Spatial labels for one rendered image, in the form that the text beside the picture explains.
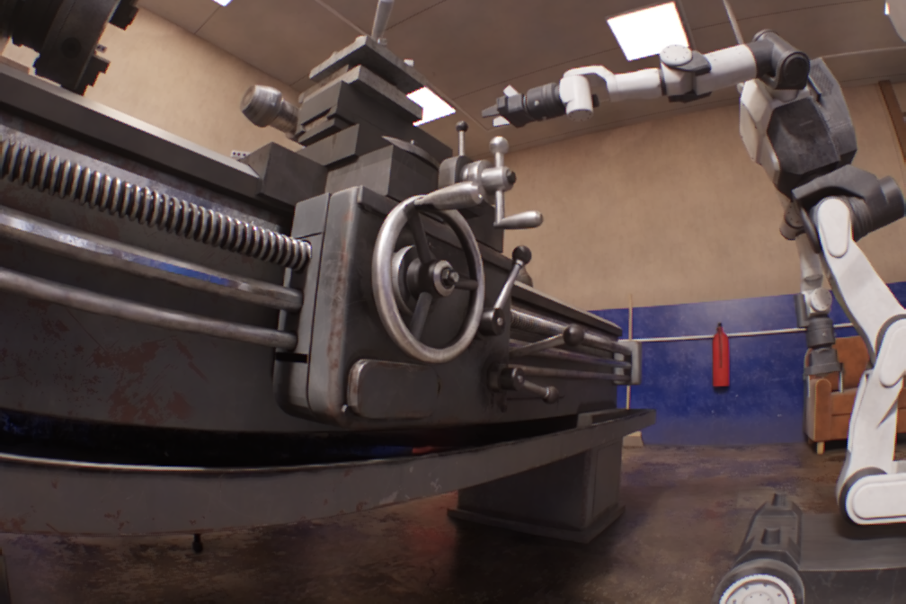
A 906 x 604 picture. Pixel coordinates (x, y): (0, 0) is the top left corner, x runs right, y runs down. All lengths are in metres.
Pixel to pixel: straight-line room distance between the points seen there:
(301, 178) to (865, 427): 1.25
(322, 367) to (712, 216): 4.51
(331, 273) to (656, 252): 4.40
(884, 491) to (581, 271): 4.25
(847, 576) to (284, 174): 1.26
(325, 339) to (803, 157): 1.13
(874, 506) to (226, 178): 1.37
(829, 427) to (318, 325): 3.61
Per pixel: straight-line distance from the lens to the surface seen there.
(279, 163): 0.68
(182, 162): 0.63
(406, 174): 0.65
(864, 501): 1.20
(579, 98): 1.14
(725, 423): 4.57
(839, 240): 1.21
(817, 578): 1.11
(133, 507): 0.45
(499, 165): 0.70
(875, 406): 1.20
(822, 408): 3.80
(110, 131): 0.61
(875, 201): 1.28
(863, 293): 1.23
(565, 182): 5.41
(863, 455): 1.23
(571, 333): 0.81
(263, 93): 1.00
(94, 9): 0.84
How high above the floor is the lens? 0.57
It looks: 14 degrees up
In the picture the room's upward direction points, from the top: 3 degrees clockwise
